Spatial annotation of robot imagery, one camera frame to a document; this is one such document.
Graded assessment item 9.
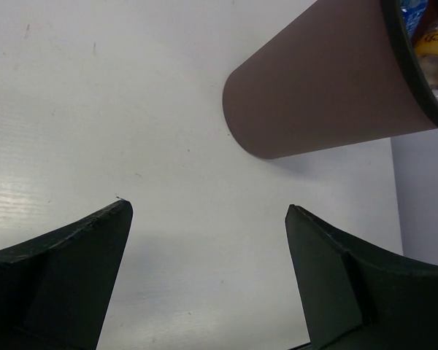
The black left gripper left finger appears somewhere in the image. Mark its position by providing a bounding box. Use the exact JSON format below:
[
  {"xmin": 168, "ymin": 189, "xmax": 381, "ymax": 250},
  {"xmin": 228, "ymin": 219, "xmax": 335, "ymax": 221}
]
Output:
[{"xmin": 0, "ymin": 200, "xmax": 133, "ymax": 349}]

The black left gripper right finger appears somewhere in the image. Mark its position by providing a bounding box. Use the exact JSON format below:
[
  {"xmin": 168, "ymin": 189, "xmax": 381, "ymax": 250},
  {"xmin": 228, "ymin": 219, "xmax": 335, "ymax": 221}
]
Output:
[{"xmin": 285, "ymin": 205, "xmax": 438, "ymax": 349}]

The blue label bottle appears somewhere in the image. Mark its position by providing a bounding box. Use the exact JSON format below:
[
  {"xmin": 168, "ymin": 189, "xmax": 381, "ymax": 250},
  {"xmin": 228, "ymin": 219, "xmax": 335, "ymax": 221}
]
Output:
[{"xmin": 399, "ymin": 0, "xmax": 429, "ymax": 37}]

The brown bin black rim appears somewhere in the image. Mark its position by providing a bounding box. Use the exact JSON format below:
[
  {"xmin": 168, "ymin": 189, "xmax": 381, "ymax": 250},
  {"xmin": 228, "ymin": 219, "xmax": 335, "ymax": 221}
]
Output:
[{"xmin": 222, "ymin": 0, "xmax": 438, "ymax": 159}]

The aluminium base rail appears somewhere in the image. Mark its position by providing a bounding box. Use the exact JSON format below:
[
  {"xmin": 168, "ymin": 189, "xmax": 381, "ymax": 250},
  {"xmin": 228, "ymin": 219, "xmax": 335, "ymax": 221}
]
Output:
[{"xmin": 289, "ymin": 343, "xmax": 312, "ymax": 350}]

